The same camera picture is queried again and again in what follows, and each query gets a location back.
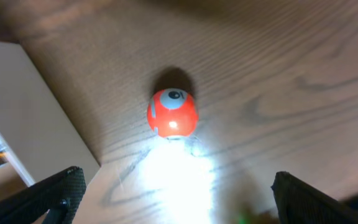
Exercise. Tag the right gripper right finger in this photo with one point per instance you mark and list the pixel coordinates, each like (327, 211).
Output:
(299, 203)

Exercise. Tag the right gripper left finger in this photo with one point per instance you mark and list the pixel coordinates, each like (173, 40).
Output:
(58, 197)

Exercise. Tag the red ball toy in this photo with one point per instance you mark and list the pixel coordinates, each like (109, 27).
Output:
(172, 113)

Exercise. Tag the white cardboard box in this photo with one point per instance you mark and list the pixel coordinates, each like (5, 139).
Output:
(40, 139)

